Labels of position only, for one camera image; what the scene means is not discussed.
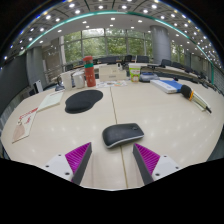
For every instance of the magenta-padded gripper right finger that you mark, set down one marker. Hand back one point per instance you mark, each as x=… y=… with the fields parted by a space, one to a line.
x=163 y=164

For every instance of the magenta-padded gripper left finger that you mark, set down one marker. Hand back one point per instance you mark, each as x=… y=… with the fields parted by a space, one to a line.
x=61 y=163

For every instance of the black computer mouse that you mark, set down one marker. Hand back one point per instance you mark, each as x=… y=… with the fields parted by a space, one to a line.
x=121 y=134

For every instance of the black mouse pad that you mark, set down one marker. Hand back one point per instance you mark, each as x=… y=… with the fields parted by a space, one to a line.
x=82 y=101

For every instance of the red and white leaflet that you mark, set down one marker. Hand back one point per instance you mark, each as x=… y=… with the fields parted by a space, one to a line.
x=25 y=125

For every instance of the cream paper document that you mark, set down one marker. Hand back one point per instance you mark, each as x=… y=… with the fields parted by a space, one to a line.
x=50 y=100

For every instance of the black handheld microphone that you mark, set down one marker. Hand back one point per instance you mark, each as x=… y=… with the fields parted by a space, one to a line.
x=186 y=91

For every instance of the blue and white book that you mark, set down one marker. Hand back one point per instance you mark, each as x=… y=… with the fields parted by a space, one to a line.
x=166 y=86

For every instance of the white floor-standing appliance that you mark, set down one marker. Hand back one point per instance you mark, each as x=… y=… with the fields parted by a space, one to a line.
x=38 y=86

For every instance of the white lidded ceramic mug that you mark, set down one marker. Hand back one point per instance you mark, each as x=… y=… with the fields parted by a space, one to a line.
x=79 y=80

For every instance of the red thermos bottle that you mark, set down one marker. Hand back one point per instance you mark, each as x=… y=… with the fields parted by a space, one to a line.
x=89 y=75

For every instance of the colourful sticker sheet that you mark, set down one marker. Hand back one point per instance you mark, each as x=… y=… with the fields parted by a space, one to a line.
x=111 y=83

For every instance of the green printed paper cup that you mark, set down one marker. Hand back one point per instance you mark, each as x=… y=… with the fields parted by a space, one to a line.
x=135 y=74

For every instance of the white cardboard box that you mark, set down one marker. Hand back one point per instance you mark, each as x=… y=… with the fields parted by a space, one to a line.
x=111 y=73

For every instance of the black office chairs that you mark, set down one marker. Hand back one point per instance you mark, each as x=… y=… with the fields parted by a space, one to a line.
x=143 y=59

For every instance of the ceiling lights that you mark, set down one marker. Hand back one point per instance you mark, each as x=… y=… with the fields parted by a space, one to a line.
x=100 y=7

